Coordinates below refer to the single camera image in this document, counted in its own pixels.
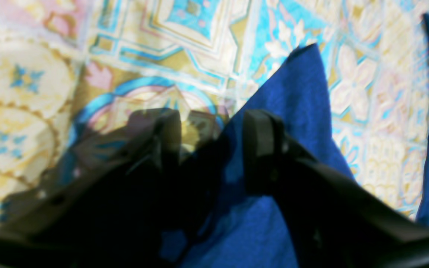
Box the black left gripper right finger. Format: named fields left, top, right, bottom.
left=243, top=109, right=429, bottom=268

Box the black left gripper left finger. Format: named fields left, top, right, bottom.
left=0, top=108, right=181, bottom=268

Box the blue long-sleeve shirt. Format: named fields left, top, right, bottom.
left=159, top=13, right=429, bottom=268

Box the patterned tablecloth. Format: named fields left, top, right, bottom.
left=0, top=0, right=429, bottom=224

